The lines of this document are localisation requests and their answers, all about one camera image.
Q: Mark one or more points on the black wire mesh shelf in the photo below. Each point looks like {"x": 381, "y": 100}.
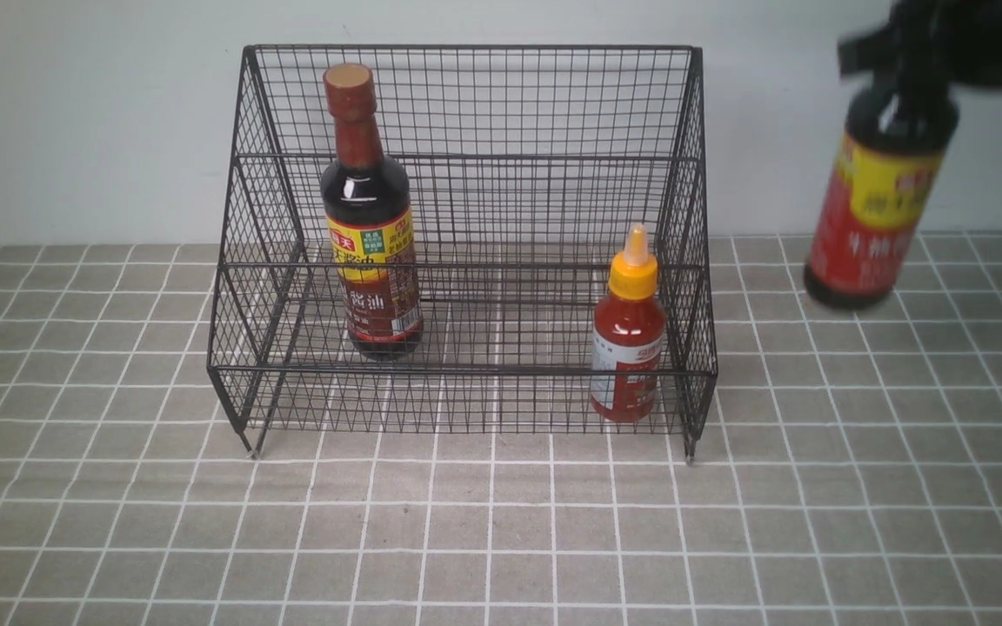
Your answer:
{"x": 526, "y": 167}

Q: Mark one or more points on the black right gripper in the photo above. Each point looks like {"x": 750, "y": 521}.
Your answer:
{"x": 957, "y": 42}

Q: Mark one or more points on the red label soy sauce bottle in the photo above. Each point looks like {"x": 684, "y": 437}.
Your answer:
{"x": 893, "y": 145}

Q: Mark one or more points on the grey checkered tablecloth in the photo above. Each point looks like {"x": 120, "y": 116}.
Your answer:
{"x": 850, "y": 472}

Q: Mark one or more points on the brown label soy sauce bottle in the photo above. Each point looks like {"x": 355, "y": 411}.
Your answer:
{"x": 368, "y": 213}

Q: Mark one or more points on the red ketchup squeeze bottle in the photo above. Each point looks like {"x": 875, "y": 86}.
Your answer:
{"x": 628, "y": 334}

